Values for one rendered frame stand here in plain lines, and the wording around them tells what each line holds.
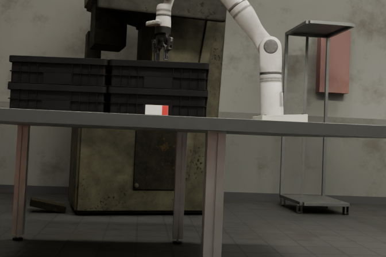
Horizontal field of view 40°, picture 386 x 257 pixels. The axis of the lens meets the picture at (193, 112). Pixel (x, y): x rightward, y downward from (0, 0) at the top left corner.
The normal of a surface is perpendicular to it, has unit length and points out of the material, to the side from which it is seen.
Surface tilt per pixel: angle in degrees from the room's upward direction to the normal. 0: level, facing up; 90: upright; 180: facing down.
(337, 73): 90
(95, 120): 90
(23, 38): 90
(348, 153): 90
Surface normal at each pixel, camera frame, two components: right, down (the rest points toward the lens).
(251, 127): 0.10, -0.04
